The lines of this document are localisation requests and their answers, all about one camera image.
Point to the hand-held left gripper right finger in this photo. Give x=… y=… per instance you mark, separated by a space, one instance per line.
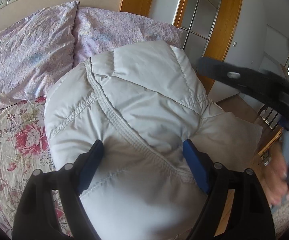
x=197 y=166

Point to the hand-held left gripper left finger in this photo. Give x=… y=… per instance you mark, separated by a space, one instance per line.
x=92 y=165

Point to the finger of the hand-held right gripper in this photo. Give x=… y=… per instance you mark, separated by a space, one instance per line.
x=247 y=80

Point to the white puffer jacket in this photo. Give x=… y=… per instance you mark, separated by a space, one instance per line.
x=139 y=100

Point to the person's right hand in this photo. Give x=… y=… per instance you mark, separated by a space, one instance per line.
x=275 y=175

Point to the light wooden table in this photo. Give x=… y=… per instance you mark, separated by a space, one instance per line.
x=272 y=142

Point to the slatted wooden chair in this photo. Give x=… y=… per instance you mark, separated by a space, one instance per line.
x=269 y=116

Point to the wooden glass panel door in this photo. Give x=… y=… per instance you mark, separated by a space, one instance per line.
x=209 y=10

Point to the floral bed sheet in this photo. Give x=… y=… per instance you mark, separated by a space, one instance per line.
x=9 y=150

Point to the pink crinkled pillow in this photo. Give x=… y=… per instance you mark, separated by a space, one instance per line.
x=124 y=27
x=27 y=55

